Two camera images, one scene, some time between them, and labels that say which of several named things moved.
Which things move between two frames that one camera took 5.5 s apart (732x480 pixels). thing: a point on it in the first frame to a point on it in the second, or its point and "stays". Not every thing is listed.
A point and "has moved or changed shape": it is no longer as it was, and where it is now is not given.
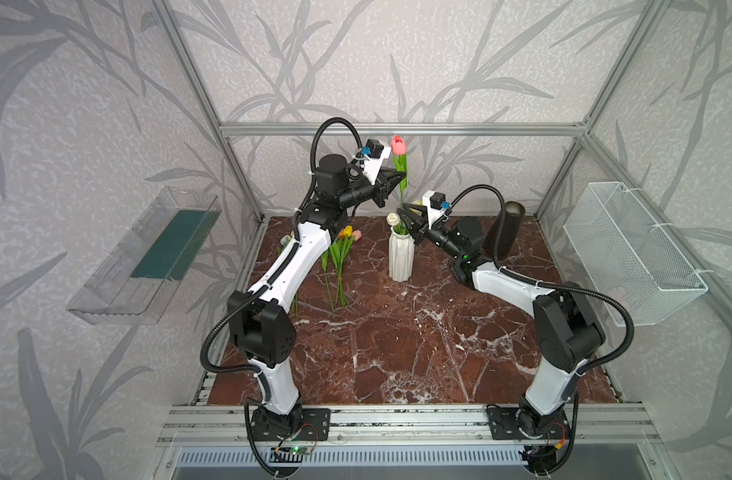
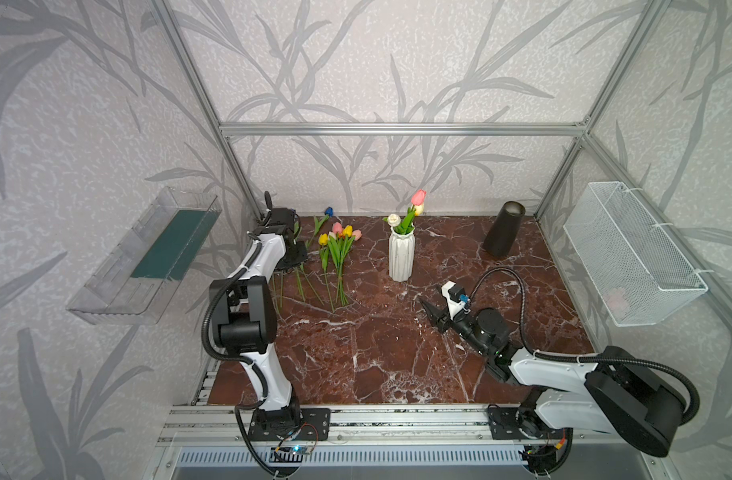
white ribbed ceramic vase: [401, 256] stays
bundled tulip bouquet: [334, 260] stays
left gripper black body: [380, 184] to [290, 257]
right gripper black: [423, 225] to [442, 318]
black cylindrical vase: [514, 214] stays
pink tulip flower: [399, 149] has moved or changed shape
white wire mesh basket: [627, 256] stays
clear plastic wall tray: [134, 286] stays
